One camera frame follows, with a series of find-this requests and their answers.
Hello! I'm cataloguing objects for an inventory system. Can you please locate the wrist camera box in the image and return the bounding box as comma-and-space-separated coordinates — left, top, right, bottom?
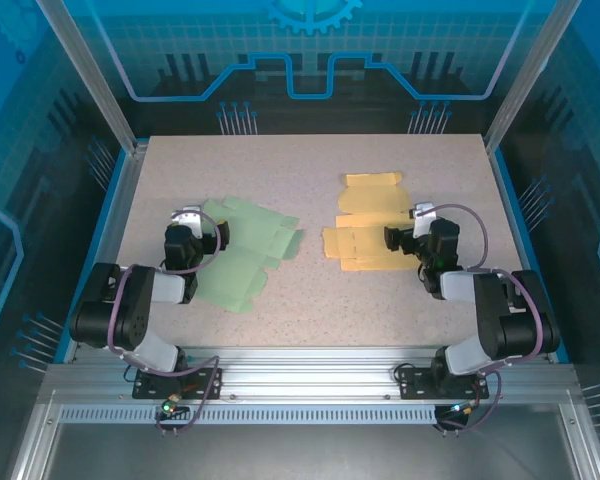
410, 202, 437, 239
169, 204, 204, 236

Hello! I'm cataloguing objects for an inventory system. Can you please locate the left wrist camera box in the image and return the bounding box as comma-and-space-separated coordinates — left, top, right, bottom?
169, 204, 204, 236

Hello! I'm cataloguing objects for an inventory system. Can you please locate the slotted aluminium cable duct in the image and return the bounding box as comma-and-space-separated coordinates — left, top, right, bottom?
58, 404, 440, 426

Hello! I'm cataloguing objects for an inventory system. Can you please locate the aluminium corner post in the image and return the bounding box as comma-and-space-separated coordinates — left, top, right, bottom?
33, 0, 151, 156
482, 0, 586, 156

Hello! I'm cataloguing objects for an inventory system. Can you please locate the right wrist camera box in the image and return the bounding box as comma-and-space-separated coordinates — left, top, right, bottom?
410, 202, 437, 239

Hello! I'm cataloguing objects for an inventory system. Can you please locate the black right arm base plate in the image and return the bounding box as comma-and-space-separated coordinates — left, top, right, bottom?
396, 366, 491, 401

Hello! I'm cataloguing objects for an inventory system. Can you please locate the yellow paper box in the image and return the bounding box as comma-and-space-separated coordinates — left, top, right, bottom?
321, 171, 424, 274

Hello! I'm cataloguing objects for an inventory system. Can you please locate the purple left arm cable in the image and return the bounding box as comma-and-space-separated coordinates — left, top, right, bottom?
107, 209, 226, 436

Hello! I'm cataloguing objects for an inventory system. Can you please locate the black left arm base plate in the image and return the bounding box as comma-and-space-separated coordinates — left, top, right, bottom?
132, 367, 225, 401

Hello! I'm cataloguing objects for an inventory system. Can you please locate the aluminium mounting rail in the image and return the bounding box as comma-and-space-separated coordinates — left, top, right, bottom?
37, 344, 579, 406

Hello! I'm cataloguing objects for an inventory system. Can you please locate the small connector with green light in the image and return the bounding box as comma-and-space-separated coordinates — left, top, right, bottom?
437, 399, 484, 421
159, 394, 191, 419

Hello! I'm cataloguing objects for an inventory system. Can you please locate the blue and aluminium side rail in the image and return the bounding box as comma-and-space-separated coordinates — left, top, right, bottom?
484, 144, 571, 365
53, 142, 149, 365

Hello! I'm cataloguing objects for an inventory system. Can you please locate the aluminium lower frame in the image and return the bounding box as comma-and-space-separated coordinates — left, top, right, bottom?
9, 389, 600, 480

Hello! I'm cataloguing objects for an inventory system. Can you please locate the green paper box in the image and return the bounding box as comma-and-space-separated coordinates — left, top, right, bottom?
182, 197, 306, 316

